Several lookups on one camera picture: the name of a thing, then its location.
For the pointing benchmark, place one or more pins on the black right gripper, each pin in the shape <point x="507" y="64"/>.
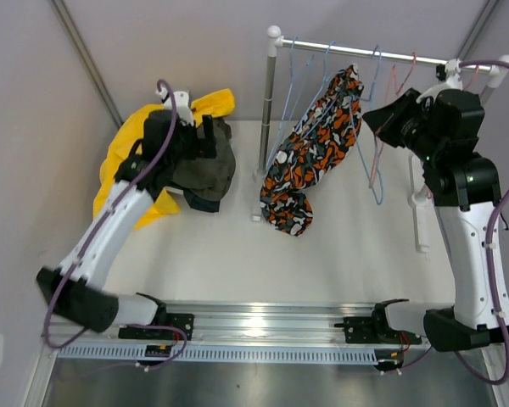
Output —
<point x="388" y="121"/>

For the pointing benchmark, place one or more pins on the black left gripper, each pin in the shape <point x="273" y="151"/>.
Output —
<point x="200" y="147"/>

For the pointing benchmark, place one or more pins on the olive green shorts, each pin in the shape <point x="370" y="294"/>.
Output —
<point x="209" y="178"/>

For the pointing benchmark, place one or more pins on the blue wire hanger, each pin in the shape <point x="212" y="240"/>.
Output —
<point x="326" y="85"/>
<point x="377" y="190"/>
<point x="296" y="86"/>

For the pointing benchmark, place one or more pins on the pink wire hanger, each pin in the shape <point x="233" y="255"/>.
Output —
<point x="393" y="90"/>
<point x="475" y="76"/>

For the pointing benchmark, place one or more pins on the dark navy shorts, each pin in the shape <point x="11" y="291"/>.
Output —
<point x="201" y="204"/>

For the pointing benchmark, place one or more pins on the camouflage patterned shorts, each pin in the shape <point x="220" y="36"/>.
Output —
<point x="318" y="143"/>

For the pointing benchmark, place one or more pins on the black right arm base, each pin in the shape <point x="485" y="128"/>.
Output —
<point x="369" y="330"/>

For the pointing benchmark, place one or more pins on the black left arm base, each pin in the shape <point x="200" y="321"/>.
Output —
<point x="182" y="322"/>

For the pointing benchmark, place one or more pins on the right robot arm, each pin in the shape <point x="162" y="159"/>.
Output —
<point x="442" y="131"/>

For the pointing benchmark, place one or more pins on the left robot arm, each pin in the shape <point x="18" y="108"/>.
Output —
<point x="74" y="289"/>

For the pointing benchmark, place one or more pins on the white steel clothes rack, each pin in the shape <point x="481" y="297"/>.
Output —
<point x="418" y="201"/>

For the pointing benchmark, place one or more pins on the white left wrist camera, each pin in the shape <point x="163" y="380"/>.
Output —
<point x="183" y="104"/>

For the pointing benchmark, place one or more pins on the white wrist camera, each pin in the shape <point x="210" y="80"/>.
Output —
<point x="448" y="75"/>
<point x="183" y="104"/>

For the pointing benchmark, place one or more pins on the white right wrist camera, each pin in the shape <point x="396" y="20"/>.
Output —
<point x="448" y="75"/>

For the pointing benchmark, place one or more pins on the aluminium mounting rail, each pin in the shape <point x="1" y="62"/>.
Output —
<point x="264" y="324"/>

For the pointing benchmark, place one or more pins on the white slotted cable duct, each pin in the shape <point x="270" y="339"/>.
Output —
<point x="222" y="353"/>

